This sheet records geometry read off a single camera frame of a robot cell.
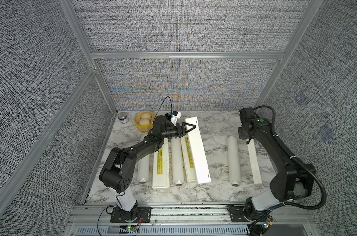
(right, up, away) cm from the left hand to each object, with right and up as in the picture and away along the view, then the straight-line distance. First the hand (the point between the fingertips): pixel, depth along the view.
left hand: (195, 128), depth 79 cm
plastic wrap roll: (-29, -24, +6) cm, 38 cm away
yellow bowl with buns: (-34, +5, +27) cm, 43 cm away
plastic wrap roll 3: (+25, -17, +14) cm, 33 cm away
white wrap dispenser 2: (-1, -17, -7) cm, 18 cm away
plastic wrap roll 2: (-10, -16, +14) cm, 23 cm away
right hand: (+32, -1, +4) cm, 32 cm away
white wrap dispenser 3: (-19, -24, 0) cm, 31 cm away
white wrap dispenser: (+29, -23, -7) cm, 37 cm away
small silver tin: (-50, +8, +31) cm, 59 cm away
